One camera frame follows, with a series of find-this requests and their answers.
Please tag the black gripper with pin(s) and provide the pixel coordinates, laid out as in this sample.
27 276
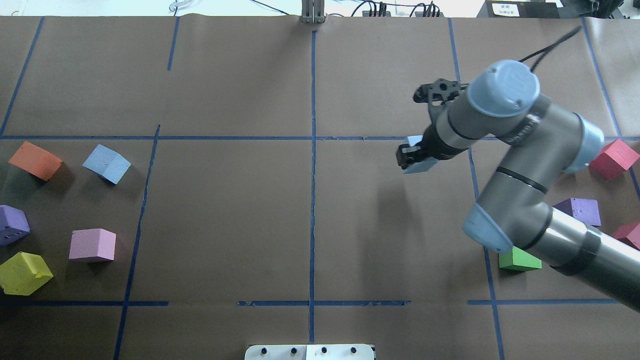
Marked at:
434 144

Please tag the light blue foam block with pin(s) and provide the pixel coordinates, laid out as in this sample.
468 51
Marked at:
419 167
107 164

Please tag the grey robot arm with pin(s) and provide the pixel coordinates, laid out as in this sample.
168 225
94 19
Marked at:
545 141

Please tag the green foam block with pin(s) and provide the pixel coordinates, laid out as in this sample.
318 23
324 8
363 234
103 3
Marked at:
518 260

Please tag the purple foam block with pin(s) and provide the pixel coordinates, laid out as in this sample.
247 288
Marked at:
13 225
582 209

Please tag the dark red foam block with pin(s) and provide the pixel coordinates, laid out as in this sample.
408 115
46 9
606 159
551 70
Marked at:
628 234

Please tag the pink foam block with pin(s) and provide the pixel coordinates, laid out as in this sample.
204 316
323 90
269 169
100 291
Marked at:
92 245

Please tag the orange foam block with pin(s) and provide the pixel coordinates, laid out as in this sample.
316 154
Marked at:
36 161

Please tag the yellow foam block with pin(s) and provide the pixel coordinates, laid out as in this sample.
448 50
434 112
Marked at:
23 274

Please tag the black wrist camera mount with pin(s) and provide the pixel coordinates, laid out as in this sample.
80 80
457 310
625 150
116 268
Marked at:
438 95

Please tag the aluminium frame post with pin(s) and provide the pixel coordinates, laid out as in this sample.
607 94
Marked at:
313 12

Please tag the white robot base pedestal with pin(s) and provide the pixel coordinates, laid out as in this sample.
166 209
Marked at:
347 351

